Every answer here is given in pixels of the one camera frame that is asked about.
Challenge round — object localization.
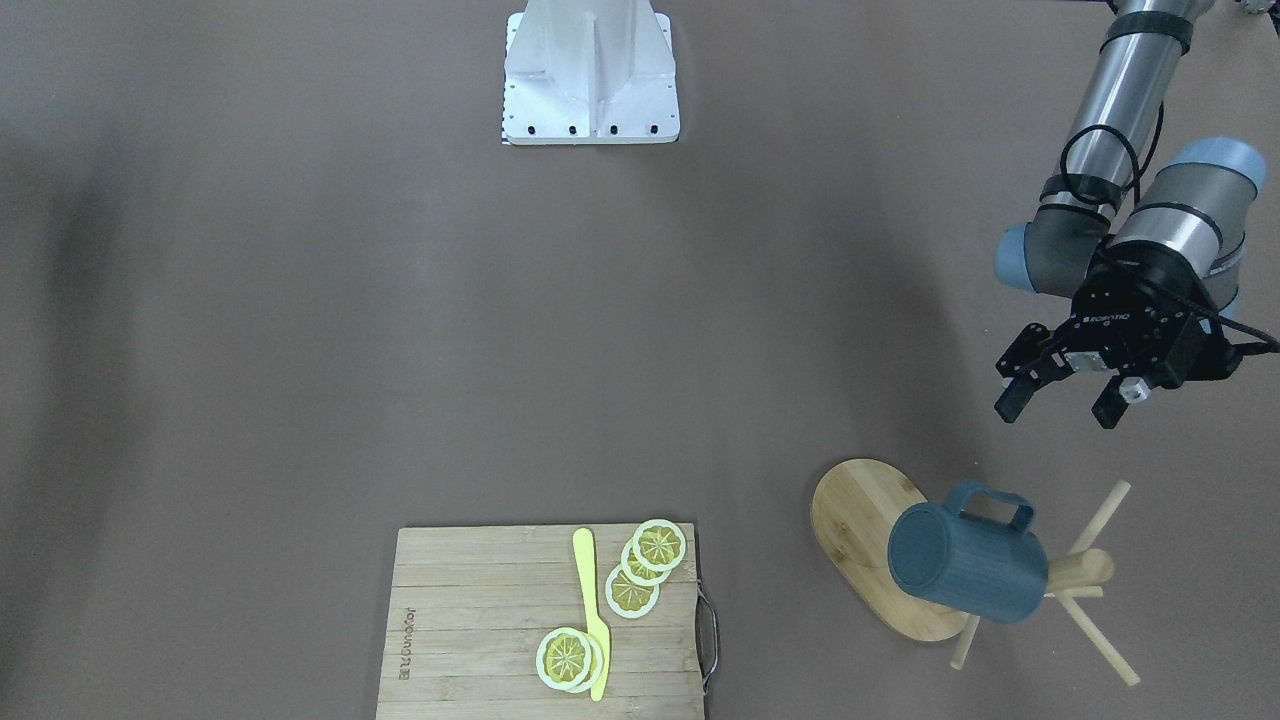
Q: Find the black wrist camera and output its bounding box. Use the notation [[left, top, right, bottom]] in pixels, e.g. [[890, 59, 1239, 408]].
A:
[[1187, 322, 1243, 382]]

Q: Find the wooden cup storage rack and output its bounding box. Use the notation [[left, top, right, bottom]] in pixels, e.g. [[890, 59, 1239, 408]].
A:
[[810, 459, 1139, 685]]

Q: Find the yellow lemon slice toy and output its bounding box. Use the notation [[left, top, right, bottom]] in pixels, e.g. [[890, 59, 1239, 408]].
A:
[[535, 626, 605, 694]]

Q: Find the wooden cutting board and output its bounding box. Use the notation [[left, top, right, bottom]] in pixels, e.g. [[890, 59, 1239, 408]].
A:
[[376, 521, 718, 719]]

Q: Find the dark blue mug yellow inside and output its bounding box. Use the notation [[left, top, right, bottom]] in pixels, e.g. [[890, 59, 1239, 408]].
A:
[[887, 479, 1050, 624]]

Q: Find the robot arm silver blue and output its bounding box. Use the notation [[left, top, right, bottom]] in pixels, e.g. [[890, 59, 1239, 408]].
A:
[[995, 1, 1277, 429]]

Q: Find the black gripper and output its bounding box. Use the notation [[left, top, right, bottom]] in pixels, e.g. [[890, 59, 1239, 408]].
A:
[[995, 250, 1210, 430]]

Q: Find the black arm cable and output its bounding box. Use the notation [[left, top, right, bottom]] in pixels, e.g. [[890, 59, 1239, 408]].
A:
[[1059, 100, 1167, 211]]

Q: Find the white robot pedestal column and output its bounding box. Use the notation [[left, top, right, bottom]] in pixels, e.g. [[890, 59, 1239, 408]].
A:
[[500, 1, 681, 146]]

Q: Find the yellow toy knife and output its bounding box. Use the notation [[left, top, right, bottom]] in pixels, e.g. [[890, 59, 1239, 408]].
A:
[[572, 527, 612, 702]]

